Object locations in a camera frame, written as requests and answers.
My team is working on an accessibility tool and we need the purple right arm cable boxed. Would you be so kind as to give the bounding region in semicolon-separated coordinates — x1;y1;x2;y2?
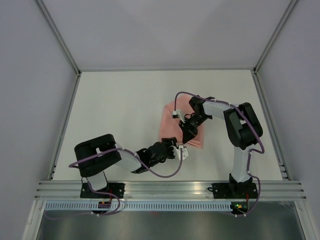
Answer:
174;91;265;218

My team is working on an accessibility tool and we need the aluminium left side rail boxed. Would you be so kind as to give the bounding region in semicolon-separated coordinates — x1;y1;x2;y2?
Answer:
46;72;82;180

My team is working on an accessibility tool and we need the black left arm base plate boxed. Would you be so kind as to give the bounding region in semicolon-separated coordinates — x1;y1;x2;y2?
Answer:
80;182;125;199

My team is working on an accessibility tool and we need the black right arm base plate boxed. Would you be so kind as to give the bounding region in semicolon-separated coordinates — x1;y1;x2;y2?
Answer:
207;182;258;200

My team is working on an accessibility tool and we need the aluminium rail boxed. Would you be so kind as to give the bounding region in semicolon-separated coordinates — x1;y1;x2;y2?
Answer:
250;70;292;181
46;72;82;180
33;180;307;202

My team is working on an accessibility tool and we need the aluminium left corner post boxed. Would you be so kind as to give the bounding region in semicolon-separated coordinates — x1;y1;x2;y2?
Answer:
34;0;81;76

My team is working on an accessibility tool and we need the aluminium corner post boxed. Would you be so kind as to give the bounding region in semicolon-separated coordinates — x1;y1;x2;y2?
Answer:
34;0;81;76
251;0;300;75

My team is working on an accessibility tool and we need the pink cloth napkin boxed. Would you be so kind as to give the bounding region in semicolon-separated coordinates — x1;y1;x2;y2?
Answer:
158;94;205;149

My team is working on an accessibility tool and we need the aluminium front rail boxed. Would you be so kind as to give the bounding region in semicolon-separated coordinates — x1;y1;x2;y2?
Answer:
33;180;307;202

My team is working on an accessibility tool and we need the aluminium right side rail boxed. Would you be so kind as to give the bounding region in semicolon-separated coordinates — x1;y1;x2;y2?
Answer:
250;70;292;181

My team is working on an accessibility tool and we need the aluminium right corner post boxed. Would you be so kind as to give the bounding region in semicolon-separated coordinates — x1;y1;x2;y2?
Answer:
251;0;300;75

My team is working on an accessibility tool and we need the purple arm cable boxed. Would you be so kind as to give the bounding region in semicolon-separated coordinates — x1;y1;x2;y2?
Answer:
44;147;185;221
174;91;265;218

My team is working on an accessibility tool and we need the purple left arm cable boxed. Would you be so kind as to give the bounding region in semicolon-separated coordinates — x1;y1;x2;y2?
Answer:
44;147;185;221

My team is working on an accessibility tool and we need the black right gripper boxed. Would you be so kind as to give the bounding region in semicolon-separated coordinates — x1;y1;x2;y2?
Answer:
179;114;210;144

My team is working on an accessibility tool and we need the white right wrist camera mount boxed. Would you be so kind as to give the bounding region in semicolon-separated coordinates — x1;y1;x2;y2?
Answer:
172;109;184;121

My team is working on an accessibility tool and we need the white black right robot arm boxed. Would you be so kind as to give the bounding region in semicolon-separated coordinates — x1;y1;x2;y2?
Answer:
172;95;263;199

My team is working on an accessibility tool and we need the white slotted cable duct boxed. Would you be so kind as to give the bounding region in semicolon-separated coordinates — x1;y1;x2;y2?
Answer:
45;201;232;212

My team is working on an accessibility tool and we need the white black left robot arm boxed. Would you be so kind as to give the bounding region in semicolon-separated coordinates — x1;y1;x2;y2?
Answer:
68;134;184;198

